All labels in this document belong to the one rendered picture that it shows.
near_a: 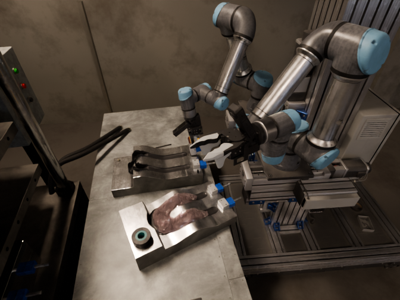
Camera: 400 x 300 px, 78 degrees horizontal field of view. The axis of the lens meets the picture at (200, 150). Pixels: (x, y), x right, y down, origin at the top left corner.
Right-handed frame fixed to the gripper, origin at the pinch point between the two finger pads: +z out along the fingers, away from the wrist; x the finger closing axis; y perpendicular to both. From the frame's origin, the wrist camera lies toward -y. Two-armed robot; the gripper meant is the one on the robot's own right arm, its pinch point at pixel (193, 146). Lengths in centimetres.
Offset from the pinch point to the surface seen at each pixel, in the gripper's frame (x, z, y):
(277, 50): 159, 3, 127
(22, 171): -16, -20, -82
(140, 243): -56, 3, -32
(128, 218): -41, 3, -37
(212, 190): -29.0, 10.5, 3.6
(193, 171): -15.1, 6.7, -3.3
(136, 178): -18.1, -1.0, -33.5
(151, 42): 172, -32, -12
